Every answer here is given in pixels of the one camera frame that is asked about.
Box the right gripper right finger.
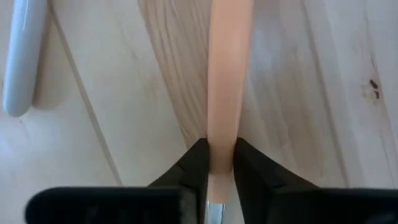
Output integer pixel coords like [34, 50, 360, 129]
[233, 137, 398, 224]

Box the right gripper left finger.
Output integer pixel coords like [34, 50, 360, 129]
[24, 138, 210, 224]

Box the orange-handled fork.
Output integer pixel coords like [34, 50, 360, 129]
[205, 0, 254, 224]

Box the white-handled fork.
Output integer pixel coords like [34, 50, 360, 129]
[2, 0, 48, 118]

